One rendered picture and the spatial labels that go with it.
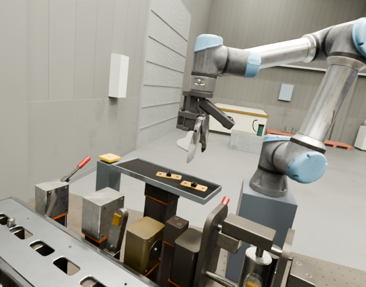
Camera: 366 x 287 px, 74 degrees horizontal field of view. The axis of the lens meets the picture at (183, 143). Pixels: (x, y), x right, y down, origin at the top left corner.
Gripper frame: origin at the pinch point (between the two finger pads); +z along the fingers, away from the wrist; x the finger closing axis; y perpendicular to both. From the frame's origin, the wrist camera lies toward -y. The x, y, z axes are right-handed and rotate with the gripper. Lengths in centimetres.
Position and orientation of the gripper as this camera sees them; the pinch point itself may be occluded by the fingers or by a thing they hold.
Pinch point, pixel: (198, 158)
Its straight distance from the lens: 75.9
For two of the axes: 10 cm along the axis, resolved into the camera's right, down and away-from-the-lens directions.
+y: -9.3, -2.1, 3.2
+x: -3.5, 1.7, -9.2
